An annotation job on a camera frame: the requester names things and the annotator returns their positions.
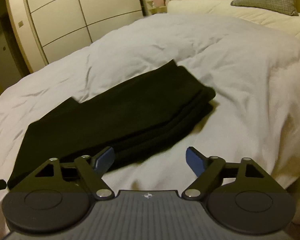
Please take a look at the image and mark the wooden door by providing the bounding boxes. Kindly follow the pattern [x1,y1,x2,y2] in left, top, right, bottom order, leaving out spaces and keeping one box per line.
[0,0,32,105]

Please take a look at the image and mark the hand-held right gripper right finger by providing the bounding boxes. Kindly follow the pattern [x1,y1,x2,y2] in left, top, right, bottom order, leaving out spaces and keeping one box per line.
[181,146,280,201]

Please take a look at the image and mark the white duvet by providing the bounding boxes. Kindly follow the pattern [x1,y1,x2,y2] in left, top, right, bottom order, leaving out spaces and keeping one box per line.
[0,12,300,233]

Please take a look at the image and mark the cream panelled wardrobe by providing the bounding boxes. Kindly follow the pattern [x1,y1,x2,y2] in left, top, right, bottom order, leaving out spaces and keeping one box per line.
[21,0,145,65]

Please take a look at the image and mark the black pants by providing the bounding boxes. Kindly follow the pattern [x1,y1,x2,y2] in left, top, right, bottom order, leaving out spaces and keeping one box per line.
[7,59,217,190]

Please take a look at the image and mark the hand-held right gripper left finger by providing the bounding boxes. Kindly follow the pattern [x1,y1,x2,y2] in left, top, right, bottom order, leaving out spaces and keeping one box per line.
[20,146,115,201]

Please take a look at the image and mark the white pillow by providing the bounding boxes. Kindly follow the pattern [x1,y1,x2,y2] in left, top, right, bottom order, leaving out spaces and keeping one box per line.
[167,0,300,47]

